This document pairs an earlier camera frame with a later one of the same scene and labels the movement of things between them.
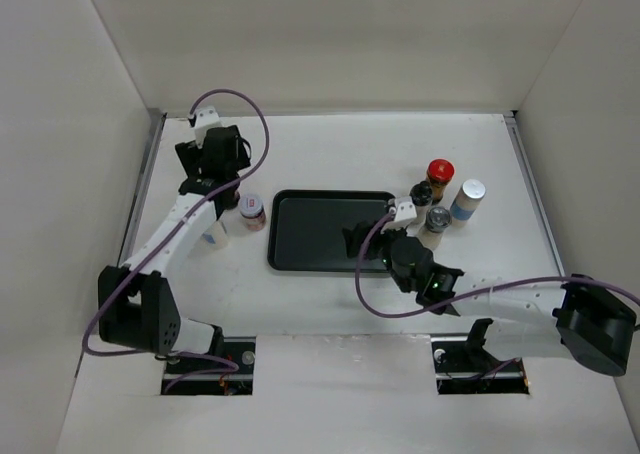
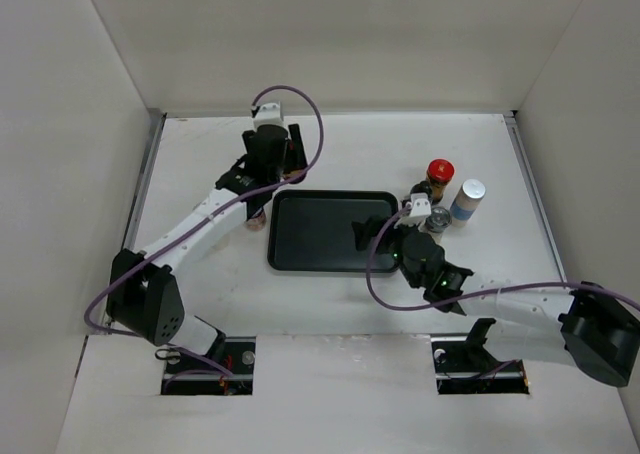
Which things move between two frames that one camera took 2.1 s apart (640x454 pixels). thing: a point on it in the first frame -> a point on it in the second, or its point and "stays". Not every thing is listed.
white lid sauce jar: [253, 212] stays
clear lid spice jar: [437, 220] stays
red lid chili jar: [439, 173] stays
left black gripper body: [240, 163] -> [279, 172]
